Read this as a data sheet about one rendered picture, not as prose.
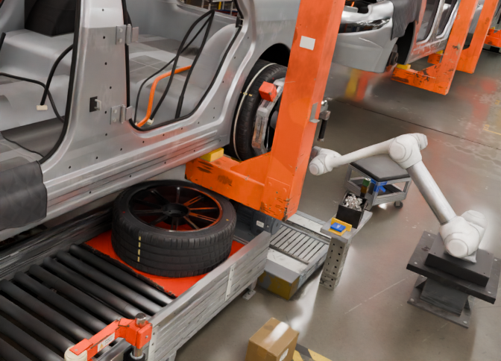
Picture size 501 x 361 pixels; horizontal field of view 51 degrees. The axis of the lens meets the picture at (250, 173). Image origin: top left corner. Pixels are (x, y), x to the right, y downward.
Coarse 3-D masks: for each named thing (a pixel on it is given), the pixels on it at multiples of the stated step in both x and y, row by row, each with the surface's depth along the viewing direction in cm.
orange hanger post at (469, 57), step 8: (488, 0) 746; (496, 0) 741; (488, 8) 749; (480, 16) 757; (488, 16) 751; (480, 24) 759; (488, 24) 754; (480, 32) 762; (472, 40) 771; (480, 40) 765; (472, 48) 774; (480, 48) 769; (432, 56) 805; (440, 56) 799; (464, 56) 784; (472, 56) 777; (464, 64) 785; (472, 64) 780; (472, 72) 783
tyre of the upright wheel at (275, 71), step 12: (264, 60) 332; (252, 72) 317; (264, 72) 316; (276, 72) 320; (252, 84) 312; (240, 96) 312; (252, 96) 309; (240, 108) 311; (252, 108) 309; (240, 120) 311; (252, 120) 314; (240, 132) 314; (228, 144) 325; (240, 144) 319; (240, 156) 331; (252, 156) 332
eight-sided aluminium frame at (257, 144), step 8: (280, 80) 319; (280, 88) 313; (264, 104) 311; (272, 104) 311; (264, 112) 308; (256, 120) 312; (264, 120) 310; (256, 128) 314; (264, 128) 313; (256, 136) 318; (264, 136) 317; (256, 144) 317; (256, 152) 326; (264, 152) 326
